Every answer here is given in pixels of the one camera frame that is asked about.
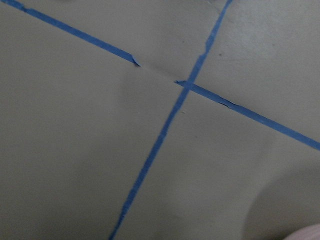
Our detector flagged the pink bowl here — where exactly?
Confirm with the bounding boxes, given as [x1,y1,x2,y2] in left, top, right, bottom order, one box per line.
[284,223,320,240]

